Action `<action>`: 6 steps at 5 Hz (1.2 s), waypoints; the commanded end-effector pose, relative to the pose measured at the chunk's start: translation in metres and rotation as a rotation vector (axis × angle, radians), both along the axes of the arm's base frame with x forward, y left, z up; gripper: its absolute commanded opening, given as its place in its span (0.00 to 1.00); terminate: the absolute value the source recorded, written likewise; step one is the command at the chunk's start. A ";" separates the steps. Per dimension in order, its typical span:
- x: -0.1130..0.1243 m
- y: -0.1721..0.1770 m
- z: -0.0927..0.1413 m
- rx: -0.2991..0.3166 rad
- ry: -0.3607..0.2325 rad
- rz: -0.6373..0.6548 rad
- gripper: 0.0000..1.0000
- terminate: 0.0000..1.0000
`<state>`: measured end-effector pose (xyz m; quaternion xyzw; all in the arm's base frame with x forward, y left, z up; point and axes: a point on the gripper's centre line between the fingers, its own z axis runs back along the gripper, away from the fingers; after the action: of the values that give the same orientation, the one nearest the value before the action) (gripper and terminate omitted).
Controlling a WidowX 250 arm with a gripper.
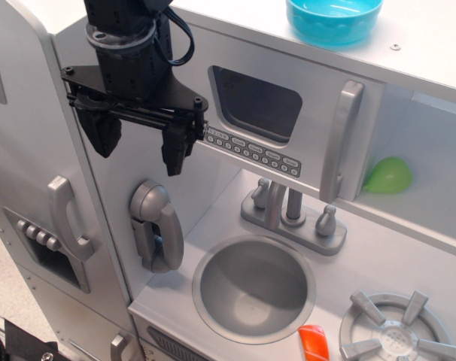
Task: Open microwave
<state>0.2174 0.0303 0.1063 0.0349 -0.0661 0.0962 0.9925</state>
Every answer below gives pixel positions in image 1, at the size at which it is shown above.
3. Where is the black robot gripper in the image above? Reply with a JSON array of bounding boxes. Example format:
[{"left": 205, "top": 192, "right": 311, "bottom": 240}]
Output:
[{"left": 61, "top": 17, "right": 208, "bottom": 177}]

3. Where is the grey toy microwave door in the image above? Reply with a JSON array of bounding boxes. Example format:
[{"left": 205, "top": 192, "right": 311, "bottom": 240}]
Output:
[{"left": 180, "top": 26, "right": 385, "bottom": 201}]

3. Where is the silver microwave door handle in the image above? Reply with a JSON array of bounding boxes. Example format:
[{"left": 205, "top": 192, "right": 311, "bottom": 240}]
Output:
[{"left": 319, "top": 80, "right": 364, "bottom": 203}]

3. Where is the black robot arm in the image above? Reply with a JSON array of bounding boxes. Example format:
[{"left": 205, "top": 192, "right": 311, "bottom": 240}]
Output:
[{"left": 61, "top": 1, "right": 208, "bottom": 176}]

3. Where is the grey toy fridge door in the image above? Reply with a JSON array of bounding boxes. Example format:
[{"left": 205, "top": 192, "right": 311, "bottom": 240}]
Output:
[{"left": 0, "top": 1, "right": 144, "bottom": 360}]

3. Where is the grey toy ice dispenser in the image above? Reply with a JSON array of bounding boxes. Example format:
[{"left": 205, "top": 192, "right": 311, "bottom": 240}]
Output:
[{"left": 2, "top": 207, "right": 90, "bottom": 293}]

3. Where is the grey toy faucet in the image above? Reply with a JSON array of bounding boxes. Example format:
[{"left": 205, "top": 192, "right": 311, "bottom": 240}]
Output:
[{"left": 241, "top": 177, "right": 347, "bottom": 256}]

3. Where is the grey toy sink basin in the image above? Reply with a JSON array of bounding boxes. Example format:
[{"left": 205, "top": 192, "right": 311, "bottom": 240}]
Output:
[{"left": 192, "top": 235, "right": 316, "bottom": 344}]

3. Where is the turquoise plastic bowl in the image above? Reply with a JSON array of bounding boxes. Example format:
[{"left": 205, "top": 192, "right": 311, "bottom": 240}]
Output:
[{"left": 285, "top": 0, "right": 383, "bottom": 46}]

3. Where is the black equipment base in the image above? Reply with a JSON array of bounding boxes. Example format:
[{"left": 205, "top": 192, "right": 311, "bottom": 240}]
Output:
[{"left": 0, "top": 317, "right": 69, "bottom": 361}]

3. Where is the green plastic pear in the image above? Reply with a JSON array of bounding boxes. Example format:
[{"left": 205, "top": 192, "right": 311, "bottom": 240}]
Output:
[{"left": 362, "top": 156, "right": 413, "bottom": 194}]

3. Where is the orange toy carrot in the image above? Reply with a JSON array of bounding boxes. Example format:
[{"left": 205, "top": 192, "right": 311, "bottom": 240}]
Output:
[{"left": 298, "top": 325, "right": 330, "bottom": 361}]

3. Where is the grey toy stove burner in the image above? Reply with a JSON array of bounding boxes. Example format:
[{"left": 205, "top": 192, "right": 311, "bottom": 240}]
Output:
[{"left": 339, "top": 290, "right": 456, "bottom": 360}]

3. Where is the silver fridge door handle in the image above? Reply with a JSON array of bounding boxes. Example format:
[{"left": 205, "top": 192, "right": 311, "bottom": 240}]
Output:
[{"left": 47, "top": 175, "right": 94, "bottom": 262}]

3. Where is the grey toy wall phone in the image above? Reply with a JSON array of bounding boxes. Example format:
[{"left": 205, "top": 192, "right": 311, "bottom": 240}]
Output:
[{"left": 129, "top": 180, "right": 184, "bottom": 274}]

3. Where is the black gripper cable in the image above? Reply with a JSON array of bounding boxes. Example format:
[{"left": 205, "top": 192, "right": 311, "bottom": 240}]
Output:
[{"left": 152, "top": 6, "right": 196, "bottom": 68}]

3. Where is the silver lower door handle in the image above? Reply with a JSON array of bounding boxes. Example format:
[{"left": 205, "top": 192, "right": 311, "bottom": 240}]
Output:
[{"left": 110, "top": 333, "right": 138, "bottom": 361}]

